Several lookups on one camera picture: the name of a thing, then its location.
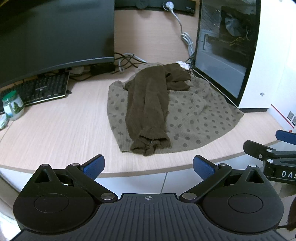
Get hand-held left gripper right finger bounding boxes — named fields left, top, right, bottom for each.
left=179, top=155, right=276, bottom=205

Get white computer case glass panel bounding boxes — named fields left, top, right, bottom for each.
left=193, top=0, right=296, bottom=114

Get glass jar with green lid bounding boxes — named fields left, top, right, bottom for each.
left=2, top=90, right=25, bottom=121

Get dark brown pants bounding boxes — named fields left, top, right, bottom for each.
left=124, top=64, right=191, bottom=156

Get black wall power track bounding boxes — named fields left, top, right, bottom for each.
left=115, top=0, right=197, bottom=16

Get green and white packet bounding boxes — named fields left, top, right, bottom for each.
left=0, top=113, right=10, bottom=131

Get white cardboard box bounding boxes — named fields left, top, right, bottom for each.
left=269, top=104, right=296, bottom=135

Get black computer monitor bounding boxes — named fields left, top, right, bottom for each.
left=0, top=0, right=115, bottom=89

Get grey-white looped cable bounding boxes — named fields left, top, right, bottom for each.
left=117, top=53, right=148, bottom=73

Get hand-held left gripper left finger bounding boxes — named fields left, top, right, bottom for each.
left=20, top=154, right=118, bottom=205

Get black keyboard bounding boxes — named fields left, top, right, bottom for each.
left=0, top=71, right=71, bottom=110

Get tan dotted garment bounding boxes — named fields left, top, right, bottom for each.
left=107, top=62, right=245, bottom=153

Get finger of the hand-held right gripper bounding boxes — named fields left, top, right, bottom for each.
left=243, top=140, right=296, bottom=161
left=275, top=130, right=296, bottom=146

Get white power cable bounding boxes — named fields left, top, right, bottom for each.
left=171, top=9, right=196, bottom=61

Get dark brown fuzzy object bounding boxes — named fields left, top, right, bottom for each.
left=286, top=196, right=296, bottom=231

